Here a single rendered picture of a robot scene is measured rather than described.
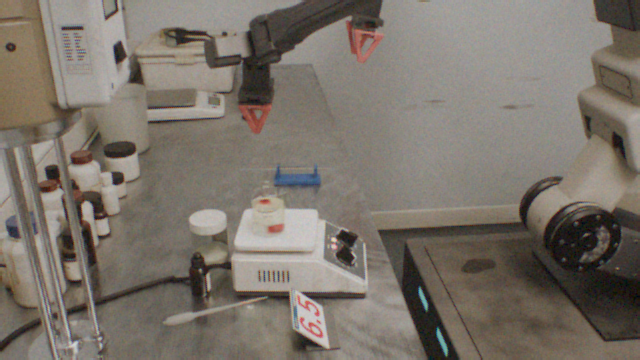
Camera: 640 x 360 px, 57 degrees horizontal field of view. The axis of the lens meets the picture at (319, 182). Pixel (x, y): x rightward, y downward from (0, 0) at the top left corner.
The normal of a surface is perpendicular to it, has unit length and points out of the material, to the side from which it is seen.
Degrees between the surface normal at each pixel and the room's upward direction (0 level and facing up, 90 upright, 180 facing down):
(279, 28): 81
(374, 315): 0
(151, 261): 0
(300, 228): 0
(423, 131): 90
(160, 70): 93
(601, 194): 90
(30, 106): 90
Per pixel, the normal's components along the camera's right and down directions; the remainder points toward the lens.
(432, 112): 0.10, 0.41
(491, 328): 0.00, -0.91
